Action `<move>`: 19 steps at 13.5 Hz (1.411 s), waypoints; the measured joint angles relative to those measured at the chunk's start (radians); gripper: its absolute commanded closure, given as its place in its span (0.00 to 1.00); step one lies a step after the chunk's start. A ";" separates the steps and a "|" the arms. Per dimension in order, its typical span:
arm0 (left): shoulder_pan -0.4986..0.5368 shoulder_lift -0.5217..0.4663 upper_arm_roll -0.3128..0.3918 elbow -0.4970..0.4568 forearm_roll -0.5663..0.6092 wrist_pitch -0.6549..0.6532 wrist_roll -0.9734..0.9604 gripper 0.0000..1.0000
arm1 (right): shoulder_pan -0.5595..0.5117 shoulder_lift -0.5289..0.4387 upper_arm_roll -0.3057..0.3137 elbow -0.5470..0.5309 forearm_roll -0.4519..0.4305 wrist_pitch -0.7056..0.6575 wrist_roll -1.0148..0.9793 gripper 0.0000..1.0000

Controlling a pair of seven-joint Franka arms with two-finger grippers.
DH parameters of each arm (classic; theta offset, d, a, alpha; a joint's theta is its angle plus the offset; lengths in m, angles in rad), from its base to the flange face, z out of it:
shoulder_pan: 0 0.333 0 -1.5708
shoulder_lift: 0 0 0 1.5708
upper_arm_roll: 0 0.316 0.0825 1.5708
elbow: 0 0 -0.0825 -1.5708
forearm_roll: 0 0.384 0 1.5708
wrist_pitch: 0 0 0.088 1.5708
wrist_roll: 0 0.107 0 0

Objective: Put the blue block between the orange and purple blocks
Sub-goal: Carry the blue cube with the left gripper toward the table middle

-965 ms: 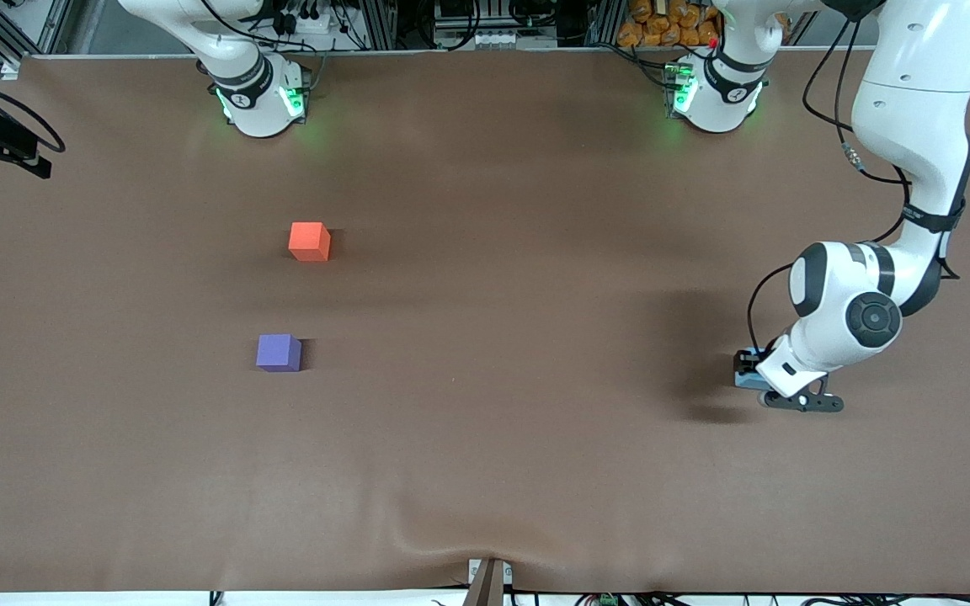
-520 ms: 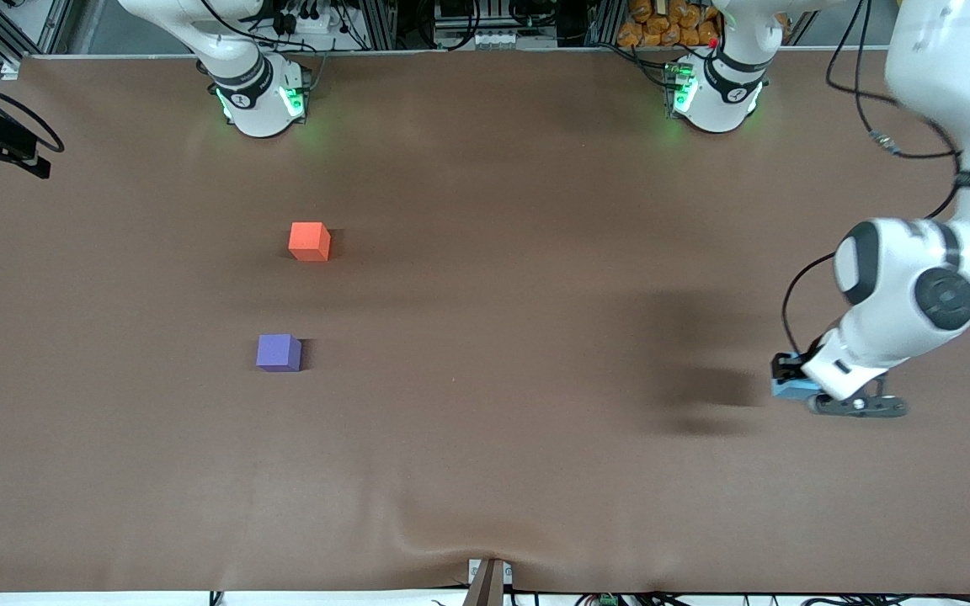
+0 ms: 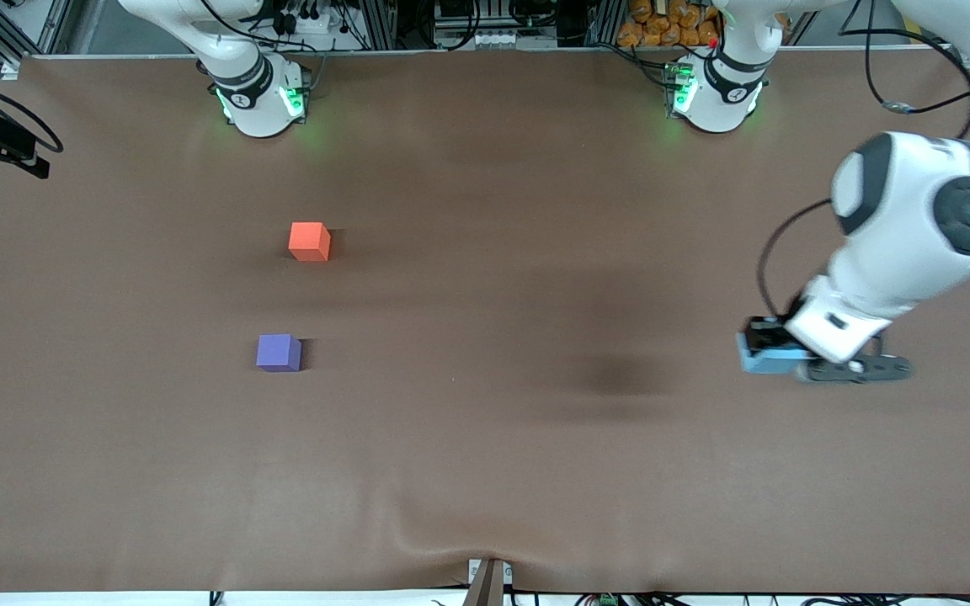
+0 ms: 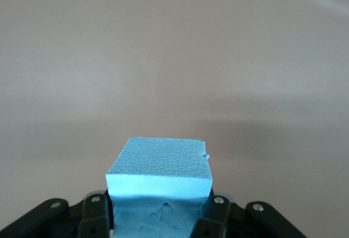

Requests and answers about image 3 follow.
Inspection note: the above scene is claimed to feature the blue block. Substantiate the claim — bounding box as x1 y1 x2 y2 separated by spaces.
736 332 815 376

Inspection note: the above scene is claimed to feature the orange block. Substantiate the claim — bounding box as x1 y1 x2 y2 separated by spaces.
288 221 333 263

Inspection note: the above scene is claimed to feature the purple block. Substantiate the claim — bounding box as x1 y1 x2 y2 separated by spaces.
255 333 303 373

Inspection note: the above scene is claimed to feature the brown table cover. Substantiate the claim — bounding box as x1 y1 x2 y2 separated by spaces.
0 46 970 595

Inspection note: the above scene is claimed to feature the orange mesh bag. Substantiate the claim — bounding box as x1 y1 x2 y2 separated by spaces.
616 0 722 49

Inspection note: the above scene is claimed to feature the power strip with black plugs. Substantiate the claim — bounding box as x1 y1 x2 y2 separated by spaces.
273 0 344 36

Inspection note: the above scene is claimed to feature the white power strip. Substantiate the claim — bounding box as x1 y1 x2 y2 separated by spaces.
434 29 555 51

